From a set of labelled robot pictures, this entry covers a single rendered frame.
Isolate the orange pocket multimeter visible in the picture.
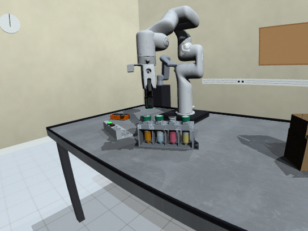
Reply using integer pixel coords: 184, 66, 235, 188
110, 113, 130, 120

